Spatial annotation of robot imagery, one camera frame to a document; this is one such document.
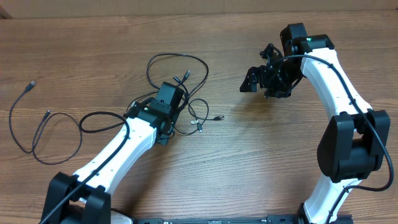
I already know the black cable bundle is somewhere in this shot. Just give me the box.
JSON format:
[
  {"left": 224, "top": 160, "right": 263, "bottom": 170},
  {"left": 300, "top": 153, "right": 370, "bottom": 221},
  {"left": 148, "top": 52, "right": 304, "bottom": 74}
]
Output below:
[{"left": 126, "top": 53, "right": 225, "bottom": 138}]

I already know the black separated usb cable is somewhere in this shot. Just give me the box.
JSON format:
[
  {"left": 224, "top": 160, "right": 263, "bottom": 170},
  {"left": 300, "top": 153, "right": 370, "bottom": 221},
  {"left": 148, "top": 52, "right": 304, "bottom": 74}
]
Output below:
[{"left": 8, "top": 80, "right": 83, "bottom": 166}]

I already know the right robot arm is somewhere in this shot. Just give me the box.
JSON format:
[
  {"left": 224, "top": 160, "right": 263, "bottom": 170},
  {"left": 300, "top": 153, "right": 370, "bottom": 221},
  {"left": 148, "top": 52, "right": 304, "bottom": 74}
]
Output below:
[{"left": 240, "top": 23, "right": 392, "bottom": 223}]

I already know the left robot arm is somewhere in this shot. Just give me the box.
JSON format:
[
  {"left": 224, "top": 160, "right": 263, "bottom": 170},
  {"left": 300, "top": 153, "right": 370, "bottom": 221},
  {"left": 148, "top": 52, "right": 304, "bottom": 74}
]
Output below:
[{"left": 40, "top": 82, "right": 187, "bottom": 223}]

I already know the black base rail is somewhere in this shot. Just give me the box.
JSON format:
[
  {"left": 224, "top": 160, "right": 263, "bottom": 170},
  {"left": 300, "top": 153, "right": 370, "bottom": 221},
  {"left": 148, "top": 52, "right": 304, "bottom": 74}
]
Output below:
[{"left": 108, "top": 210, "right": 354, "bottom": 224}]

